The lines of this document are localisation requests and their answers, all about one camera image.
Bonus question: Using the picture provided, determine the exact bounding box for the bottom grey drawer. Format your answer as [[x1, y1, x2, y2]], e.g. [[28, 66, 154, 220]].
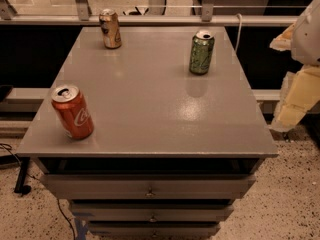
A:
[[88, 222, 220, 238]]

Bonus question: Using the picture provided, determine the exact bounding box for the black floor cable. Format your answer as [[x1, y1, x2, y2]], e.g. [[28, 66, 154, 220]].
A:
[[0, 143, 78, 240]]

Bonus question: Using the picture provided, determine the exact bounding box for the red cola can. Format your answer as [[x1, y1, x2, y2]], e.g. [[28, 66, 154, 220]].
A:
[[51, 84, 94, 139]]

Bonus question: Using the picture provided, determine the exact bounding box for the white cable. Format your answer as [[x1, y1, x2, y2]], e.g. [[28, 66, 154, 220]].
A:
[[234, 13, 244, 54]]

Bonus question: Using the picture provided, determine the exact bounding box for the black stand leg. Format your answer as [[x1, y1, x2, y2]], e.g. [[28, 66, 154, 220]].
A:
[[14, 157, 31, 195]]

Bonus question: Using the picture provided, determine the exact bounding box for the green soda can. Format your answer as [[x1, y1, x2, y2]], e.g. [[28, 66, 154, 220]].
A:
[[189, 30, 215, 75]]

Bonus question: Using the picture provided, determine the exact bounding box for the grey drawer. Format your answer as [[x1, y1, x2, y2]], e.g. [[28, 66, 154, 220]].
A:
[[88, 222, 220, 238], [41, 174, 256, 200], [70, 203, 233, 222]]

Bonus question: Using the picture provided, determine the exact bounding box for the middle grey drawer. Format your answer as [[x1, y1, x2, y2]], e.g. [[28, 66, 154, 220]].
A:
[[70, 203, 233, 222]]

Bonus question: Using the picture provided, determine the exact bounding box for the grey drawer cabinet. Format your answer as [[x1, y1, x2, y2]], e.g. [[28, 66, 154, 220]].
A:
[[15, 25, 280, 239]]

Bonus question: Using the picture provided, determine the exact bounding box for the gold brown soda can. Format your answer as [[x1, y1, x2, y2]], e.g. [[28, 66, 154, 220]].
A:
[[99, 9, 122, 49]]

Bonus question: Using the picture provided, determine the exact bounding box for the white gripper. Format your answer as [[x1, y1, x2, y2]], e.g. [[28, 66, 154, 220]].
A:
[[269, 0, 320, 132]]

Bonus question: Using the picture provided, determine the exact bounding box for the top grey drawer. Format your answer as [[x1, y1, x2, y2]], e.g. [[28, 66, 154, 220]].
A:
[[41, 174, 256, 200]]

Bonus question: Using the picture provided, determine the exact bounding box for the grey metal railing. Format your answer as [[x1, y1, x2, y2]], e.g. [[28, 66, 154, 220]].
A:
[[0, 0, 297, 26]]

